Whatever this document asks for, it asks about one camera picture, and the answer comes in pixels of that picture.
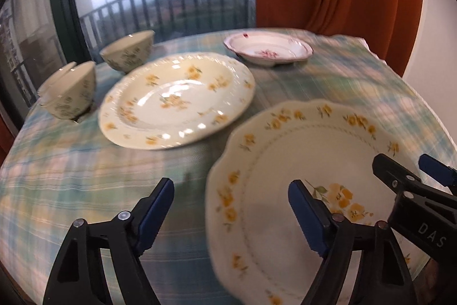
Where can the dark green window frame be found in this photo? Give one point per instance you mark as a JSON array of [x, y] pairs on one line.
[[69, 31]]

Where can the round yellow flower plate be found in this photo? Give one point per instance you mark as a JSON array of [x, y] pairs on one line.
[[176, 100]]

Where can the black balcony railing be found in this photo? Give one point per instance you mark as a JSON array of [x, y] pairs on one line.
[[169, 19]]

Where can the scalloped yellow flower plate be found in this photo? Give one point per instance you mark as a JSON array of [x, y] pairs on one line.
[[257, 249]]

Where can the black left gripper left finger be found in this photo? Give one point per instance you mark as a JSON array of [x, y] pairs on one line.
[[78, 276]]

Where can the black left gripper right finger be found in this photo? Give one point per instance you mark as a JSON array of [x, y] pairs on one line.
[[382, 276]]

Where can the green floral bowl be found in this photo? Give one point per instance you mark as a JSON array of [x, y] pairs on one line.
[[54, 77], [71, 95], [129, 52]]

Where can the red pattern white plate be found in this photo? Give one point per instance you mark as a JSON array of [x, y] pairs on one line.
[[268, 49]]

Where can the plaid tablecloth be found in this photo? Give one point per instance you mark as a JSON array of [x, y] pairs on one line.
[[58, 171]]

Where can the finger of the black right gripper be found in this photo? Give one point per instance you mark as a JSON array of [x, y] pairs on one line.
[[403, 183], [442, 173]]

